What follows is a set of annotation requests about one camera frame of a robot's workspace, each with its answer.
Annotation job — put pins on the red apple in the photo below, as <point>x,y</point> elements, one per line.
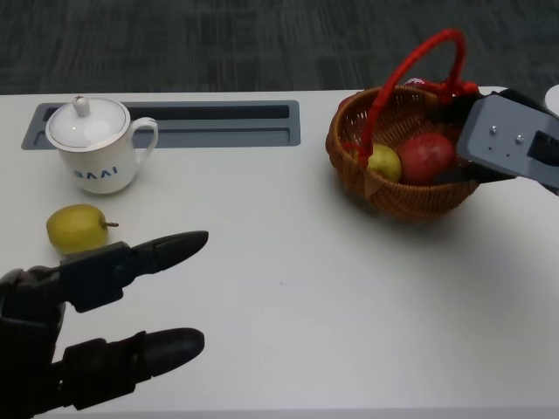
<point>425,157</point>

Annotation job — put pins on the red birthday ribbon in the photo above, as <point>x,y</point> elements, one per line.
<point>458,89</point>

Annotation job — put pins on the yellow-green pear without stem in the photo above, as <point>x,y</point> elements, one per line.
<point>386,163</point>

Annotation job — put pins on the yellow-green pear with stem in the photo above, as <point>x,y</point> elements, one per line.
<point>76,229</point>

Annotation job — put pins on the grey right wrist camera housing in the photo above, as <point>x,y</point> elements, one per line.
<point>493,139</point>

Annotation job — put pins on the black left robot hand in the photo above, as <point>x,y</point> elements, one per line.
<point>30,327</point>

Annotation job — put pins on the white lidded ceramic mug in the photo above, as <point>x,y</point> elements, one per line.
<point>96,157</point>

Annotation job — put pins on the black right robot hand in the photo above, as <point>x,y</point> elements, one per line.
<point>450,111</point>

